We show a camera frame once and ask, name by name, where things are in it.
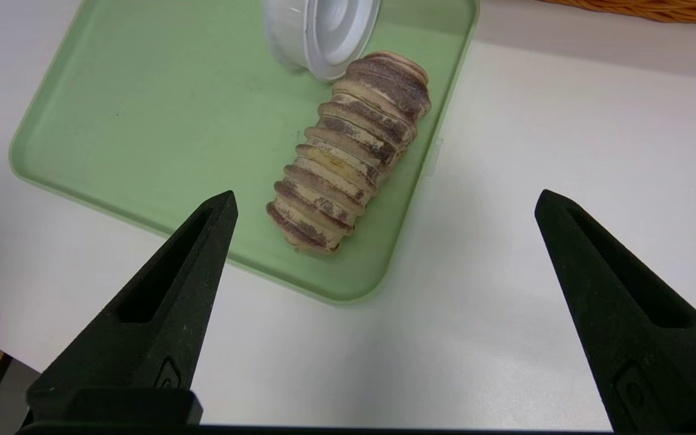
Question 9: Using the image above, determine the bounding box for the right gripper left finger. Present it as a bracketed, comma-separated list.
[25, 190, 239, 427]

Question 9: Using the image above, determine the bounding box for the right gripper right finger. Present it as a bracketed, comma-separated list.
[534, 189, 696, 433]

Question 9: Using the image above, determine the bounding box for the white tape roll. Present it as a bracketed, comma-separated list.
[262, 0, 383, 82]

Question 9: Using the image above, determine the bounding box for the orange wicker basket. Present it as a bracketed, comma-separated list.
[541, 0, 696, 27]

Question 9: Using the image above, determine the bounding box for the light green plastic tray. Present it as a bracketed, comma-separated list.
[10, 0, 480, 305]

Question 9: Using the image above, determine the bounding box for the striped bread loaf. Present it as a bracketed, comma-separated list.
[266, 51, 432, 255]

